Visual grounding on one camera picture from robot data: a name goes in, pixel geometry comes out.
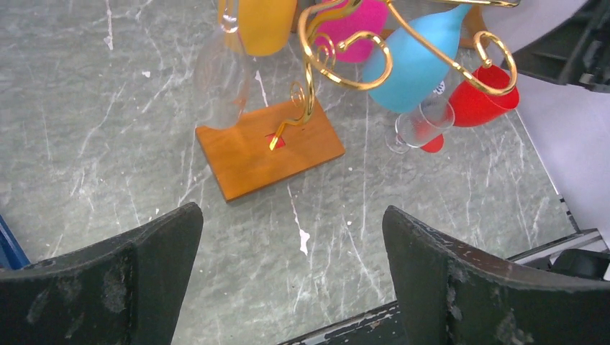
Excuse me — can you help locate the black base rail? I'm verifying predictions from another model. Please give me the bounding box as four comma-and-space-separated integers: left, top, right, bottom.
282, 301, 407, 345

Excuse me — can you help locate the blue black clip tool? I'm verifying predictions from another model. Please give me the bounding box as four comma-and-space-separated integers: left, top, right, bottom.
0, 217, 30, 270

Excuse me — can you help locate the red wine glass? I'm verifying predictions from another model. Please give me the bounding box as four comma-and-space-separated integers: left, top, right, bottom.
449, 65, 520, 127

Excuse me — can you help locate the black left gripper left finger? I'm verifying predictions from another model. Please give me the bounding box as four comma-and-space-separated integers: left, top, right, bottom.
1, 203, 204, 344

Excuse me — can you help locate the gold wire wine glass rack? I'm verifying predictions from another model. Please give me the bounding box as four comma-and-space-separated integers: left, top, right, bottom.
195, 0, 522, 203

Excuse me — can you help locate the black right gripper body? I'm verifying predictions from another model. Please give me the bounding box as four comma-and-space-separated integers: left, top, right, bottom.
513, 0, 609, 93

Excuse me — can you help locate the pink wine glass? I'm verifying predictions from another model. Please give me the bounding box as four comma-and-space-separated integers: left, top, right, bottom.
318, 0, 388, 63

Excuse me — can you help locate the clear wine glass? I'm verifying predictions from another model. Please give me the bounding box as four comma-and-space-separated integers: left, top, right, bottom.
386, 95, 455, 154
194, 1, 250, 129

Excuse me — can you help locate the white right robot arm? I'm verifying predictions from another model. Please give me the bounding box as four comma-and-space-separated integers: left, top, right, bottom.
515, 1, 609, 280

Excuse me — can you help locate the light blue wine glass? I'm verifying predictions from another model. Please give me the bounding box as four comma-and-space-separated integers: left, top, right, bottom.
368, 4, 471, 113

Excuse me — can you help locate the brown wooden shelf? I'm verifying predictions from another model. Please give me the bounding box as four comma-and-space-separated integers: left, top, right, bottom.
459, 5, 487, 49

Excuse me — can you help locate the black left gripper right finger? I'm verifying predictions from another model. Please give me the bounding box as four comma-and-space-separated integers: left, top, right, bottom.
382, 206, 609, 344

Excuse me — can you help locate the orange wine glass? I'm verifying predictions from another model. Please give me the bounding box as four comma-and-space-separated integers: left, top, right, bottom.
236, 0, 298, 57

